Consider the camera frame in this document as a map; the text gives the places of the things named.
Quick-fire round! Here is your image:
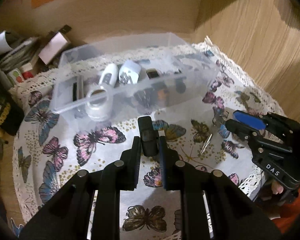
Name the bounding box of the small black usb stick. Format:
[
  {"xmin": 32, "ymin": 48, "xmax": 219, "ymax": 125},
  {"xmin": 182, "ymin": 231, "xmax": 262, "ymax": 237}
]
[{"xmin": 138, "ymin": 116, "xmax": 159, "ymax": 157}]

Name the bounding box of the white handheld massager device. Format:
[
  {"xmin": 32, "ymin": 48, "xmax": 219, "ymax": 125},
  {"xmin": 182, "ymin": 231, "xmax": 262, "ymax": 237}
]
[{"xmin": 85, "ymin": 63, "xmax": 119, "ymax": 121}]

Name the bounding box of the white charger plug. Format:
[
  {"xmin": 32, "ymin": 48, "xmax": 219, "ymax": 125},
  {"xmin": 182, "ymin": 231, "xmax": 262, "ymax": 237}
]
[{"xmin": 119, "ymin": 60, "xmax": 142, "ymax": 85}]

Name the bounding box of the black hair clip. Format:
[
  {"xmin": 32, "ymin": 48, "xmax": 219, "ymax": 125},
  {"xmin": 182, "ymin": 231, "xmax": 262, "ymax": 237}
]
[{"xmin": 174, "ymin": 76, "xmax": 186, "ymax": 94}]

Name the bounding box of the silver metal clip bar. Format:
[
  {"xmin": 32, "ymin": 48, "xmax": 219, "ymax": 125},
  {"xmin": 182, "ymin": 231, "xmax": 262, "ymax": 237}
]
[{"xmin": 72, "ymin": 75, "xmax": 84, "ymax": 101}]

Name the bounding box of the person's hand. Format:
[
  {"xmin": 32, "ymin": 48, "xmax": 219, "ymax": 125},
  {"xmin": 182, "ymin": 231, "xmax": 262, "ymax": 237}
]
[{"xmin": 271, "ymin": 181, "xmax": 284, "ymax": 194}]

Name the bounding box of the butterfly print lace cloth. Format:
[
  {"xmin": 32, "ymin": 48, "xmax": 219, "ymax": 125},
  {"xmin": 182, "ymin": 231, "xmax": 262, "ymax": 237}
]
[{"xmin": 13, "ymin": 42, "xmax": 283, "ymax": 239}]

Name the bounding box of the clear plastic storage box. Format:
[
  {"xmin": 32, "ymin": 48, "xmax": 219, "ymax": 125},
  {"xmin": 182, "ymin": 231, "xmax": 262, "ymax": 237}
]
[{"xmin": 50, "ymin": 33, "xmax": 219, "ymax": 120}]

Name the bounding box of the dark wine bottle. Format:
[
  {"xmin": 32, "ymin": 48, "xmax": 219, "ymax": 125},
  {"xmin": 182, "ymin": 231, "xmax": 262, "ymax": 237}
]
[{"xmin": 0, "ymin": 83, "xmax": 24, "ymax": 136}]

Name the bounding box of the small white box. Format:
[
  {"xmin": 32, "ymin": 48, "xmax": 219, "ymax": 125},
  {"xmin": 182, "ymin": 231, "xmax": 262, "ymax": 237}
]
[{"xmin": 38, "ymin": 32, "xmax": 70, "ymax": 65}]

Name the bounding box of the stack of books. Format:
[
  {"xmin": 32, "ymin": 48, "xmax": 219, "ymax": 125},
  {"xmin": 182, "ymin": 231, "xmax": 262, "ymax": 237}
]
[{"xmin": 0, "ymin": 24, "xmax": 73, "ymax": 86}]

